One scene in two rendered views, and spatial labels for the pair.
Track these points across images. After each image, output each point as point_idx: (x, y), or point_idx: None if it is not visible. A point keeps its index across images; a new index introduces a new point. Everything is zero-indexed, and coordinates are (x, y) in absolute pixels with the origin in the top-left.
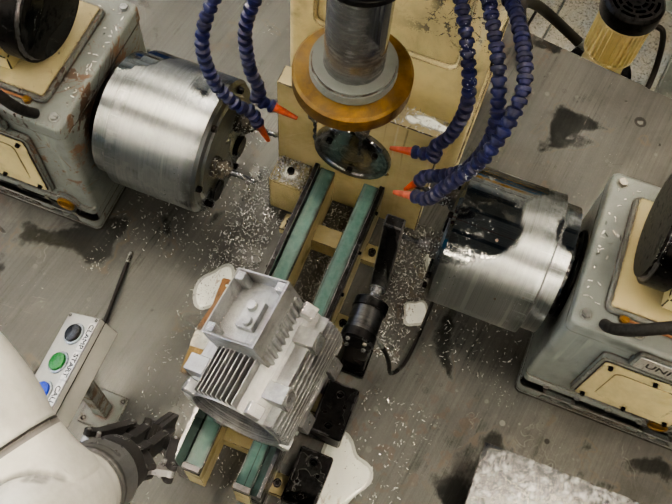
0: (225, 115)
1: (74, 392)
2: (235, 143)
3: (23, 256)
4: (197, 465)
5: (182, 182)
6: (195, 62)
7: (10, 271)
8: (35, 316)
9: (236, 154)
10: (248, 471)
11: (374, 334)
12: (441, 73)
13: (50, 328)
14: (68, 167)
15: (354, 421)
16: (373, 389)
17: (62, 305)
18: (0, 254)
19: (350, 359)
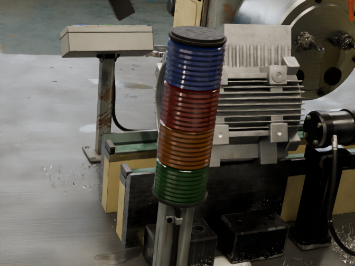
0: (333, 8)
1: (95, 38)
2: (330, 64)
3: (151, 100)
4: (115, 150)
5: (272, 22)
6: (346, 105)
7: (137, 100)
8: (124, 114)
9: (326, 75)
10: (143, 171)
11: (334, 127)
12: None
13: (124, 120)
14: (215, 26)
15: (265, 263)
16: (305, 261)
17: (143, 119)
18: (141, 94)
19: (302, 210)
